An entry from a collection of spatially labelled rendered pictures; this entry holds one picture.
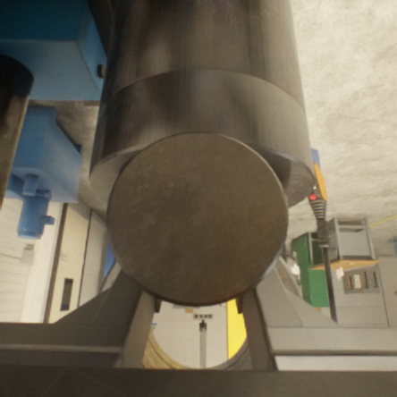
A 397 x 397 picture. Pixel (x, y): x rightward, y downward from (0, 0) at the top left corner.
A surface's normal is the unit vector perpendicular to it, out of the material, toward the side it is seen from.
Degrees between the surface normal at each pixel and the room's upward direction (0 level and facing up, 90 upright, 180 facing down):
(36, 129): 90
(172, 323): 90
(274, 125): 90
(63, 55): 0
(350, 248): 90
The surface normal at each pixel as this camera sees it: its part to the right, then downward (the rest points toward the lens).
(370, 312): 0.02, -0.33
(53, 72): -0.01, 0.95
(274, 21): 0.60, -0.26
